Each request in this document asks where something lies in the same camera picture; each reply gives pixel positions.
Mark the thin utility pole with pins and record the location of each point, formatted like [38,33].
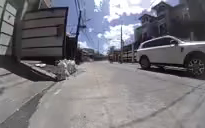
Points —
[121,43]

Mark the pale fence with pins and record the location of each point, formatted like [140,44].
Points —
[129,53]

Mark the grey concrete road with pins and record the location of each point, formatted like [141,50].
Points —
[113,96]

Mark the pile of white bags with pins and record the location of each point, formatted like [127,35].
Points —
[66,68]

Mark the dark utility pole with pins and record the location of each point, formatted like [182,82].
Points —
[77,36]

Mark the white car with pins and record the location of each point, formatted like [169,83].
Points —
[166,51]

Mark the building with grey slatted gate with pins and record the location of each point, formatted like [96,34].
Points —
[43,33]

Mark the dark multi-storey building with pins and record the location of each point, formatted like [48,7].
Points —
[176,20]

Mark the grey concrete pavement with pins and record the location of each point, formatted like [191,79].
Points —
[10,93]

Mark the white panelled gate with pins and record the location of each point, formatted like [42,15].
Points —
[1,26]

